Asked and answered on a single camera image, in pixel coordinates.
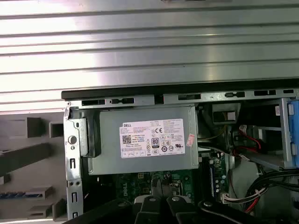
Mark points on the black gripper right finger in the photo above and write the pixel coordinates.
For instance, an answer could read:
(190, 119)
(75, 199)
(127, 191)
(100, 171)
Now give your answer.
(184, 212)

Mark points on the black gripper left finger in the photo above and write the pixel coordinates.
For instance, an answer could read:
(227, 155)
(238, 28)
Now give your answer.
(147, 210)

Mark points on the blue RAM stick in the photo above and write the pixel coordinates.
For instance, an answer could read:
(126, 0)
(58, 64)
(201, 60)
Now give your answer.
(211, 182)

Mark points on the green motherboard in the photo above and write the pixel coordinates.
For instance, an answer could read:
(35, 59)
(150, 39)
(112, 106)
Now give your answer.
(137, 180)

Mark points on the grey power supply unit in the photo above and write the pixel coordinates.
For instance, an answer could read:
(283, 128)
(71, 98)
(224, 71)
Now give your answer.
(112, 144)

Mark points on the black open PC case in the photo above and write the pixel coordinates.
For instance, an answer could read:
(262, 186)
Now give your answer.
(72, 168)

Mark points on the metal drive cage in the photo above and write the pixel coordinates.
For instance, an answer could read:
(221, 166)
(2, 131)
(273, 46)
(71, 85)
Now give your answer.
(268, 158)

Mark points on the grey parts rack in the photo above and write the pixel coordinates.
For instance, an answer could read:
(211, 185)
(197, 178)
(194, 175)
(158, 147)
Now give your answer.
(23, 154)

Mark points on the blue disk carrier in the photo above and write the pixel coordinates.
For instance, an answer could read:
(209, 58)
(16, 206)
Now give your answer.
(293, 130)

